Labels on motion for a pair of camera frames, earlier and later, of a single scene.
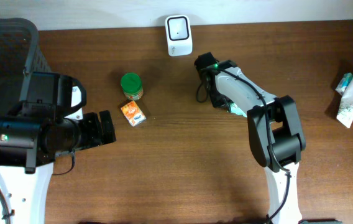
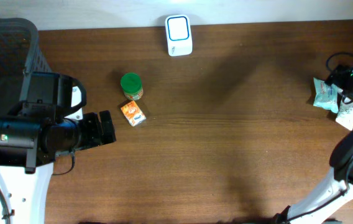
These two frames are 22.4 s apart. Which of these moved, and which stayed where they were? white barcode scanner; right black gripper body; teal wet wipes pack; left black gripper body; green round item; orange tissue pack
Moved: right black gripper body; teal wet wipes pack
Stayed: green round item; orange tissue pack; white barcode scanner; left black gripper body
